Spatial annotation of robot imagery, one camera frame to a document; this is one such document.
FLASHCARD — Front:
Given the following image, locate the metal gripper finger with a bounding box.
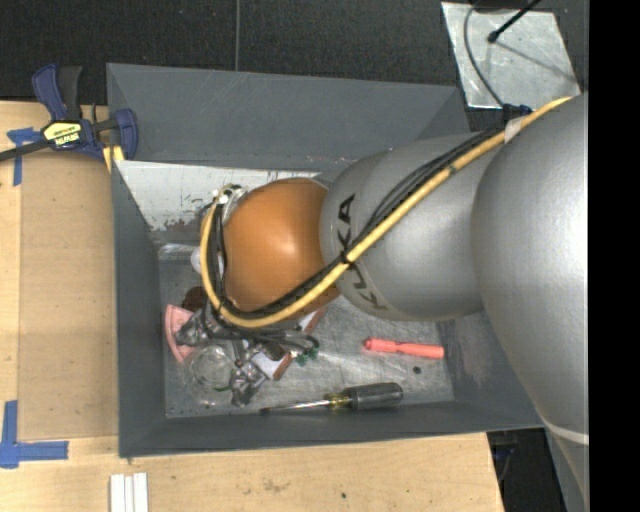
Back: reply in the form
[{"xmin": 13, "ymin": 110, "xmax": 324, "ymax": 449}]
[
  {"xmin": 228, "ymin": 380, "xmax": 262, "ymax": 409},
  {"xmin": 235, "ymin": 357, "xmax": 268, "ymax": 387}
]

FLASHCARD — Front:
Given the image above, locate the dark brown round thing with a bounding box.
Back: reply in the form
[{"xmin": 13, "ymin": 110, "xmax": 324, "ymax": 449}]
[{"xmin": 181, "ymin": 286, "xmax": 207, "ymax": 312}]

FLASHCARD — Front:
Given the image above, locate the clear glass cup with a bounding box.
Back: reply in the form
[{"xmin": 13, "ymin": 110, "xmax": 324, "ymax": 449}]
[{"xmin": 187, "ymin": 344, "xmax": 237, "ymax": 407}]

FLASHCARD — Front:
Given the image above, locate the pale wood board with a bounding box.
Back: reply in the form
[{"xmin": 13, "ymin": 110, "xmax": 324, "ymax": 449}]
[{"xmin": 17, "ymin": 102, "xmax": 121, "ymax": 442}]

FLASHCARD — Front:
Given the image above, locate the orange-pink plastic tool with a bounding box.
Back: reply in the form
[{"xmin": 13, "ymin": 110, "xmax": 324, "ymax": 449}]
[{"xmin": 363, "ymin": 337, "xmax": 446, "ymax": 361}]

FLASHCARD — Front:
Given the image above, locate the grey metal bin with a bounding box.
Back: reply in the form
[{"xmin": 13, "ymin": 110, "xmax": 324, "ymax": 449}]
[{"xmin": 105, "ymin": 62, "xmax": 547, "ymax": 459}]

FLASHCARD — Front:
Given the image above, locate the pink flat ring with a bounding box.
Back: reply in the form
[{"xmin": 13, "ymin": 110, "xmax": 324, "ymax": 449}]
[{"xmin": 164, "ymin": 303, "xmax": 204, "ymax": 362}]

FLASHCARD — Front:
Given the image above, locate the black handled screwdriver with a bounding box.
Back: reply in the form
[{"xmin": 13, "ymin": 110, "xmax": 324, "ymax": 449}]
[{"xmin": 258, "ymin": 381, "xmax": 405, "ymax": 416}]

